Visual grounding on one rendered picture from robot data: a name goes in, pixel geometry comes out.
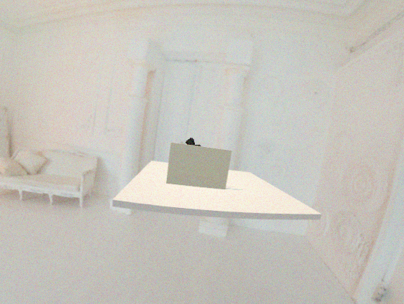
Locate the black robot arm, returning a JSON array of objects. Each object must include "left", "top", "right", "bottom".
[{"left": 186, "top": 138, "right": 195, "bottom": 145}]

